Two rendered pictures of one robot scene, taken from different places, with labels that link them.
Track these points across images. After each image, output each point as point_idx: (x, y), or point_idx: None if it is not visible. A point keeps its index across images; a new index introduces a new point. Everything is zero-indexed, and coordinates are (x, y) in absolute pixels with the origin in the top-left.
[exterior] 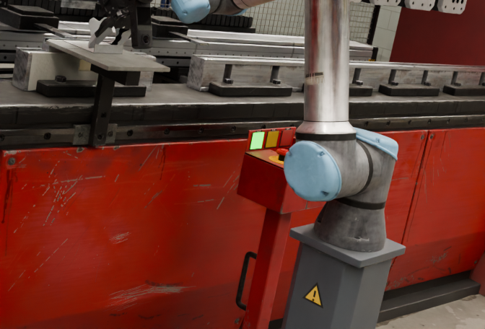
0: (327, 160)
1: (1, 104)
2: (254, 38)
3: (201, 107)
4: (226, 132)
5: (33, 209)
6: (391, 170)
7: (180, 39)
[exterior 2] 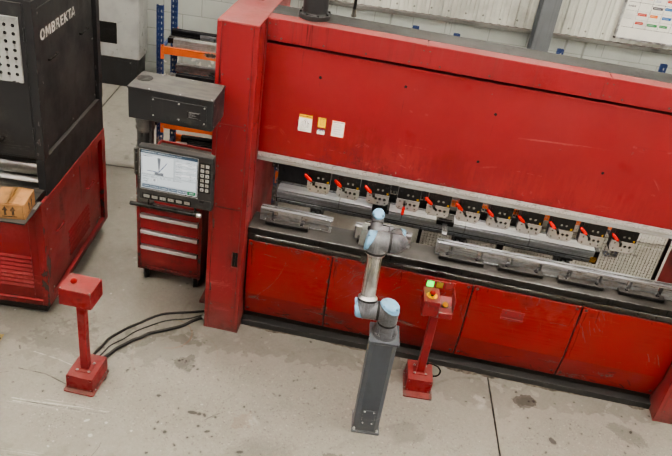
0: (355, 306)
1: (333, 242)
2: (505, 231)
3: (419, 262)
4: (434, 274)
5: (344, 277)
6: (390, 318)
7: (456, 225)
